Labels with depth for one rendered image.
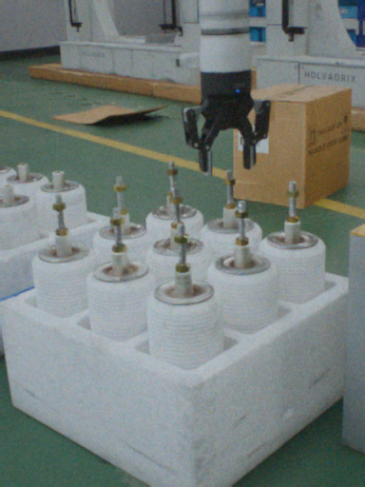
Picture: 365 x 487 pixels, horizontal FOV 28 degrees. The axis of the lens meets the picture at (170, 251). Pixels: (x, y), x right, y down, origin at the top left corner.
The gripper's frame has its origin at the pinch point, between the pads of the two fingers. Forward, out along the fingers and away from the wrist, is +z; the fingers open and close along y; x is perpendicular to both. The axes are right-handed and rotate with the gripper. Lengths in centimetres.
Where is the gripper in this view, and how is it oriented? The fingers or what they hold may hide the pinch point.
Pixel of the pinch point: (227, 164)
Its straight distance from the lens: 111.6
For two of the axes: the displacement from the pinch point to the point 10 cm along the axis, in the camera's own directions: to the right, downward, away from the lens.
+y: 9.3, -1.7, 3.3
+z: 0.5, 9.4, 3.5
